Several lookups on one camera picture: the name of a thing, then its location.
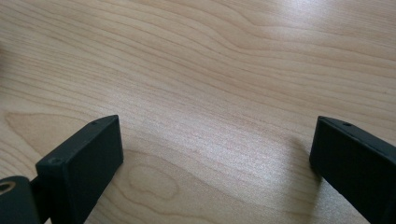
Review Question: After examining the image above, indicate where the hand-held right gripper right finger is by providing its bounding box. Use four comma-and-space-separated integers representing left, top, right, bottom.
308, 115, 396, 224

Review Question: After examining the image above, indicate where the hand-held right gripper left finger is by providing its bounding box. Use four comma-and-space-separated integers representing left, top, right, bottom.
30, 114, 124, 224

